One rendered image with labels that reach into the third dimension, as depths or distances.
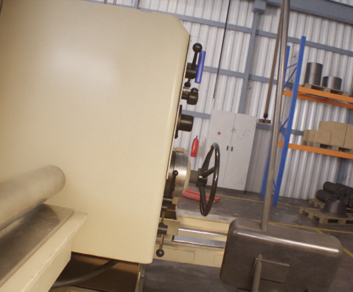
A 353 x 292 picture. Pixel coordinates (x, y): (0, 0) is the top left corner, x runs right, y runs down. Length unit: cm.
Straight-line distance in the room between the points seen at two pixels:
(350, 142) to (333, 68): 249
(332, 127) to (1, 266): 844
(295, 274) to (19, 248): 76
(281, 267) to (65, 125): 81
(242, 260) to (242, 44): 867
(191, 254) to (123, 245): 125
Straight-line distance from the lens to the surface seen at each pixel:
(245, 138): 863
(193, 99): 150
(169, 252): 233
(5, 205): 75
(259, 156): 942
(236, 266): 104
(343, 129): 891
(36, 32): 118
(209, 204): 149
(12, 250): 79
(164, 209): 159
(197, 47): 112
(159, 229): 127
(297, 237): 100
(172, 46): 108
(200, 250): 235
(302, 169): 989
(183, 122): 132
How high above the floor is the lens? 155
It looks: 3 degrees down
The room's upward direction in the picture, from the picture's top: 10 degrees clockwise
